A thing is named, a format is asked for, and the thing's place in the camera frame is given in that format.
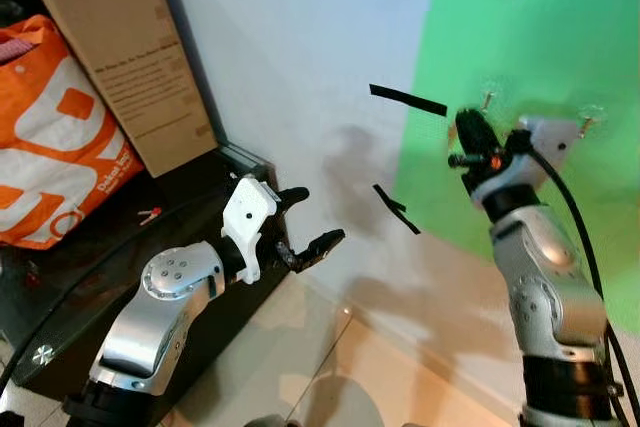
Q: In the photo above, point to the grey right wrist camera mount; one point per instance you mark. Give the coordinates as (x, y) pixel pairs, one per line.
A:
(545, 142)

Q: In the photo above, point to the green wall sheet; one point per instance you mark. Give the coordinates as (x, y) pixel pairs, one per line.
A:
(540, 47)

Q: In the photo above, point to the straight black tape strip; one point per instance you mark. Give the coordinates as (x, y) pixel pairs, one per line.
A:
(408, 99)

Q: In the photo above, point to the clear adhesive wall hook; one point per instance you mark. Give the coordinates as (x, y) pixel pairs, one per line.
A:
(487, 99)
(587, 124)

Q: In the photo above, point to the silver round table fitting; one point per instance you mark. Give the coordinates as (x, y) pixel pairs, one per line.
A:
(42, 354)

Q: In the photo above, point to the red tagged keys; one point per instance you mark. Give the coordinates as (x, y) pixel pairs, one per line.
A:
(150, 215)

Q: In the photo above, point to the bent black tape strip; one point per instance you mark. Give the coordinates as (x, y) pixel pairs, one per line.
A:
(396, 209)

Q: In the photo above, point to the brown cardboard box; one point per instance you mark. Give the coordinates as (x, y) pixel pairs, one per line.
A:
(125, 57)

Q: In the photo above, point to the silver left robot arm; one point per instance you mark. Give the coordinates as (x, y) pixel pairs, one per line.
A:
(165, 307)

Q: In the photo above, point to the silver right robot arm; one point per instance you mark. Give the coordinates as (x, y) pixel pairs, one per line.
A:
(545, 277)

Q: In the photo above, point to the orange and white bag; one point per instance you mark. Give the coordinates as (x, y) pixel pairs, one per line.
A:
(55, 137)

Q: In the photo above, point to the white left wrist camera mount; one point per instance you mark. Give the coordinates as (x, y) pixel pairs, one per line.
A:
(248, 212)

